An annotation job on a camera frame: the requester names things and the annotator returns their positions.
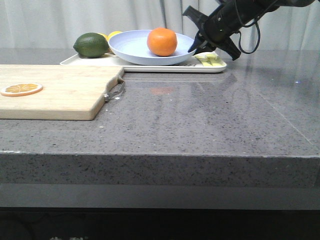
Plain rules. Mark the yellow-green slices on tray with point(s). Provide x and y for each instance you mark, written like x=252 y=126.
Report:
x=209 y=60

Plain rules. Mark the cream rectangular tray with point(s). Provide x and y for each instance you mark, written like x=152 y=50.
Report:
x=191 y=65

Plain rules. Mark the green lime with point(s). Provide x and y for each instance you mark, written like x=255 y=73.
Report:
x=91 y=45

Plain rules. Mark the orange fruit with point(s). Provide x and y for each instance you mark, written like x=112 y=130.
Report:
x=162 y=41

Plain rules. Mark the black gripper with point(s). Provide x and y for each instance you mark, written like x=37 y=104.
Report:
x=215 y=30

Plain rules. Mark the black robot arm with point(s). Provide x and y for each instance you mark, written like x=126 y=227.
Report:
x=270 y=6

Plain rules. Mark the orange slice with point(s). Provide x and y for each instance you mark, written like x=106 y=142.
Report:
x=21 y=89

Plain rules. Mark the light blue plate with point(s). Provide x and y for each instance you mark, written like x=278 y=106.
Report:
x=131 y=46

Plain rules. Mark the wooden cutting board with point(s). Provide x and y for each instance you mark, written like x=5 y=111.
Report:
x=70 y=92

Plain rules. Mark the white curtain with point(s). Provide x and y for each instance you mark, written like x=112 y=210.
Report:
x=56 y=24

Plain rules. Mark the yellow lemon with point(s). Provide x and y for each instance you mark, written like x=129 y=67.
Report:
x=104 y=35
x=113 y=34

